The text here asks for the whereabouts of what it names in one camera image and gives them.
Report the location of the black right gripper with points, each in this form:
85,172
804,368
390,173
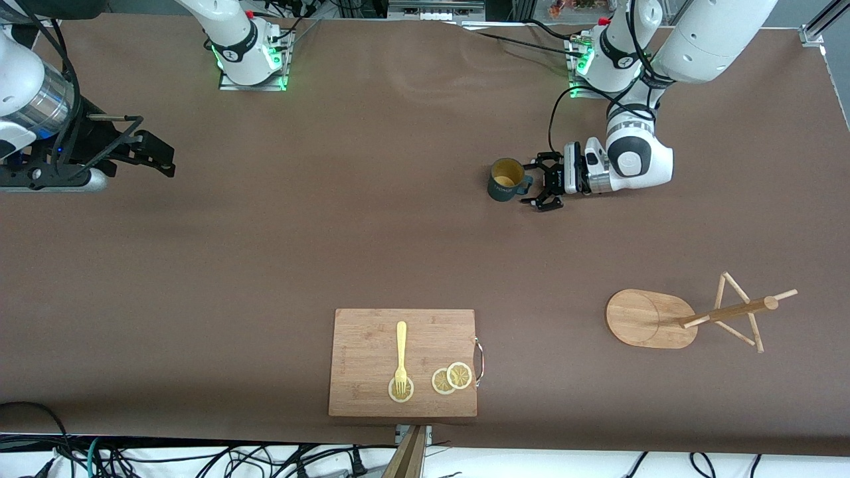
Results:
99,141

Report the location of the wooden cup rack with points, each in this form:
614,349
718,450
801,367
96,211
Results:
644,318

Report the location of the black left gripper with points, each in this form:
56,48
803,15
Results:
556,180

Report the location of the bamboo cutting board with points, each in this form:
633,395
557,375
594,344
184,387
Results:
365,345

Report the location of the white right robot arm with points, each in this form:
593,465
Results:
20,79

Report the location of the black power plug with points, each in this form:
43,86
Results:
358,465

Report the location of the teal cup yellow inside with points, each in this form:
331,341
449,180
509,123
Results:
503,192

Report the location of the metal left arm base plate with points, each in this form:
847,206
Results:
604,95

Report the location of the wooden post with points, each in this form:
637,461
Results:
406,461

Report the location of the aluminium frame profile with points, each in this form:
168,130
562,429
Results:
811,33

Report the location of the metal bracket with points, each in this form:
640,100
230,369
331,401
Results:
400,433

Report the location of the orange red small objects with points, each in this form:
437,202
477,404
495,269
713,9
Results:
571,6

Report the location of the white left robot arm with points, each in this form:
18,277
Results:
704,33

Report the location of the yellow plastic fork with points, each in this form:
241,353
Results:
401,345

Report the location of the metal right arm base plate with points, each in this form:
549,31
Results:
252,87

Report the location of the lemon slice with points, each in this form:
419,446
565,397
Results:
393,397
438,383
459,376

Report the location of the grey box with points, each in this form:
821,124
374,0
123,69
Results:
435,10

